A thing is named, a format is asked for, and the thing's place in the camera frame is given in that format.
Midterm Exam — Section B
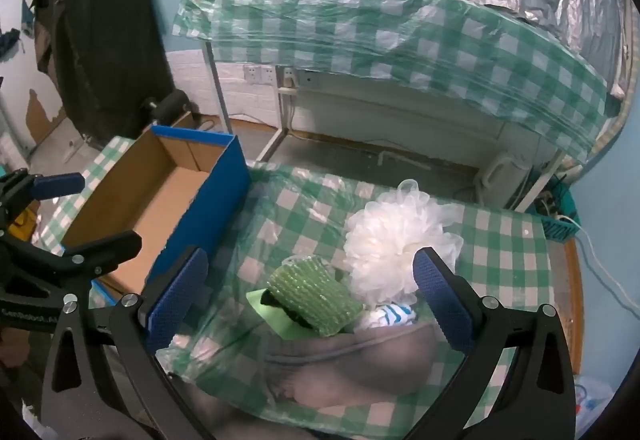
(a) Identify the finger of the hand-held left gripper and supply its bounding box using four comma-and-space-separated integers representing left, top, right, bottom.
0, 169, 86, 232
0, 229, 143, 282

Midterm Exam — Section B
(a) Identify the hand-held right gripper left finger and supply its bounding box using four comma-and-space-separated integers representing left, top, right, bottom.
42, 246, 221, 440

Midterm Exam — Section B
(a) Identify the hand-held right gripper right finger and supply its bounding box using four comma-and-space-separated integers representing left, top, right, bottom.
405, 247, 577, 440

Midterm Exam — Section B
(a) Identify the white packet with blue print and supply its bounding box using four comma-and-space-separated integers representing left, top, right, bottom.
357, 303, 418, 331

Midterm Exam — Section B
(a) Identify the blue-sided cardboard box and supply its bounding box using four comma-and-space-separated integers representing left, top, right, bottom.
62, 124, 252, 301

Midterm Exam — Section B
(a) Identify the white mesh bath pouf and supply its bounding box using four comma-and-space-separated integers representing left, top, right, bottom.
344, 179, 465, 308

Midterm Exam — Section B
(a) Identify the grey knitted cloth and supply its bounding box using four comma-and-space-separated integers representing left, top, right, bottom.
260, 320, 467, 410

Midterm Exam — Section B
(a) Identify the green glitter item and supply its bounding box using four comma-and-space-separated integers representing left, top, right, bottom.
265, 256, 363, 337

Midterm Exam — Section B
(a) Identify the yellow box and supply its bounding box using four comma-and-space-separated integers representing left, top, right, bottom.
10, 210, 37, 242

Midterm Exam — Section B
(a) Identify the green paper sheet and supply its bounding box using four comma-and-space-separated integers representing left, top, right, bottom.
247, 289, 311, 341

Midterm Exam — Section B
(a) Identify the blue plastic basket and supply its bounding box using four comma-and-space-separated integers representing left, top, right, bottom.
537, 213, 584, 244

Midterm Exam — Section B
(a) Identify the white kettle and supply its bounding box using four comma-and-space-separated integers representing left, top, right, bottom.
480, 153, 534, 209

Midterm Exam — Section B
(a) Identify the black cylinder device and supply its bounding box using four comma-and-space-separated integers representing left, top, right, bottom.
145, 89, 193, 126

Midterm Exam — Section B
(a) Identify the black plastic-covered furniture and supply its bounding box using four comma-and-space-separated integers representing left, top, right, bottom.
25, 0, 174, 146

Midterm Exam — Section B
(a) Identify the white plastic bag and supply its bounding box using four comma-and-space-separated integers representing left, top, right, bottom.
575, 374, 617, 432

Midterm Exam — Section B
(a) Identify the green checkered plastic-covered tablecloth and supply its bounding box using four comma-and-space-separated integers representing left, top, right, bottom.
172, 0, 621, 164

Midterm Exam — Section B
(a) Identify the white cable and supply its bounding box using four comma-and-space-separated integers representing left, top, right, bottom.
574, 234, 640, 317

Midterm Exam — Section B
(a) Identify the white metal table frame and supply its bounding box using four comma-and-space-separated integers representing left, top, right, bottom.
202, 43, 567, 212

